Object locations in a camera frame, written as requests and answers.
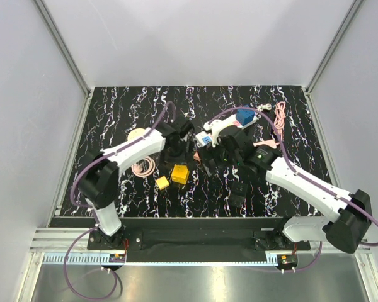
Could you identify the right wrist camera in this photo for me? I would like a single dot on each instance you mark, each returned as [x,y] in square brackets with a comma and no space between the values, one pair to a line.
[215,127]

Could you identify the blue cube socket adapter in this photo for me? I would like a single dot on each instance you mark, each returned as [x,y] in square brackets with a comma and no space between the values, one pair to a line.
[244,116]

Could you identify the black cube socket adapter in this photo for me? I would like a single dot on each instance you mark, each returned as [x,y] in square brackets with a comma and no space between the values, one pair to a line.
[238,194]

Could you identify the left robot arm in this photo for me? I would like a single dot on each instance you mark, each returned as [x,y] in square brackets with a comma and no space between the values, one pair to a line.
[99,180]

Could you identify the pink plug adapter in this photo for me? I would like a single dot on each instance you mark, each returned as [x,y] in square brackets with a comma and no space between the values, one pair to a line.
[197,157]

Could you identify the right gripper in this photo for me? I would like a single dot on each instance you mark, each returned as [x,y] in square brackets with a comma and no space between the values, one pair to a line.
[208,149]

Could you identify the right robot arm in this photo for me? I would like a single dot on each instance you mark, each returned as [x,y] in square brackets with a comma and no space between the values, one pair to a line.
[346,215]

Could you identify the yellow cube socket adapter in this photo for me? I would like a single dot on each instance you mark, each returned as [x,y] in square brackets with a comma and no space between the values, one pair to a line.
[180,174]

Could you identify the white multicolour power strip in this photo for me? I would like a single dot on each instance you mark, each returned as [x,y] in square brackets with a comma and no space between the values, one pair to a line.
[203,138]

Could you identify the white power strip cable plug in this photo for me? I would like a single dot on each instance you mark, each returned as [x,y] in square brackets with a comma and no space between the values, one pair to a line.
[265,107]

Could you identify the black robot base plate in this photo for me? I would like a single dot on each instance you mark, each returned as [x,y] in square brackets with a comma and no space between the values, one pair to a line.
[186,240]

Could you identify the pink power strip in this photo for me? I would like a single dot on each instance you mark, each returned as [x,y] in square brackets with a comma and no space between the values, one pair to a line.
[270,143]

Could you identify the small yellow plug adapter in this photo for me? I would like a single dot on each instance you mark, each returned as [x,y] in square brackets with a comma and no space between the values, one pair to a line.
[162,182]

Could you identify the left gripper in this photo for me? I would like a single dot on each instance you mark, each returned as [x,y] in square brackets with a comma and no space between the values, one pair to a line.
[183,143]

